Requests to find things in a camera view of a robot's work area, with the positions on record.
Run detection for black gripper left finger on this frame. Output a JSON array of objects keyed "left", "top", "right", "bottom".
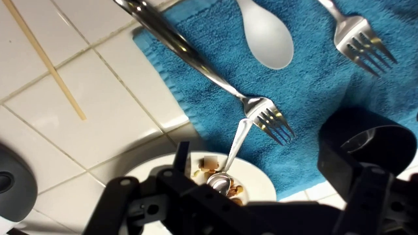
[{"left": 84, "top": 142, "right": 263, "bottom": 235}]

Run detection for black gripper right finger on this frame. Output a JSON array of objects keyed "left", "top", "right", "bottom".
[{"left": 332, "top": 165, "right": 418, "bottom": 235}]

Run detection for silver spoon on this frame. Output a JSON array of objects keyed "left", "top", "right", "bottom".
[{"left": 205, "top": 118, "right": 255, "bottom": 195}]

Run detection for white plate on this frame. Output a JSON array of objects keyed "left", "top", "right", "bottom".
[{"left": 126, "top": 151, "right": 278, "bottom": 235}]

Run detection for blue towel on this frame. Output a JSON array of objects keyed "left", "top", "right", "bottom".
[{"left": 132, "top": 0, "right": 418, "bottom": 200}]

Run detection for white plastic spoon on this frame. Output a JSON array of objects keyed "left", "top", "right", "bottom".
[{"left": 235, "top": 0, "right": 295, "bottom": 71}]

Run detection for food pieces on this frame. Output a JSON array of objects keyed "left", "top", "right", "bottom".
[{"left": 191, "top": 157, "right": 247, "bottom": 207}]

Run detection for black measuring cup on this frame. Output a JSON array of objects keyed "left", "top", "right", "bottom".
[{"left": 318, "top": 108, "right": 418, "bottom": 202}]

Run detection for wooden chopstick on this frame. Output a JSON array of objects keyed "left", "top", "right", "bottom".
[{"left": 2, "top": 0, "right": 88, "bottom": 123}]

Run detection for silver fork thick handle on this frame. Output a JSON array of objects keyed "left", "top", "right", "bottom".
[{"left": 114, "top": 0, "right": 297, "bottom": 147}]

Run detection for silver fork slim handle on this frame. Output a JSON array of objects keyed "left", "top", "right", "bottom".
[{"left": 318, "top": 0, "right": 399, "bottom": 79}]

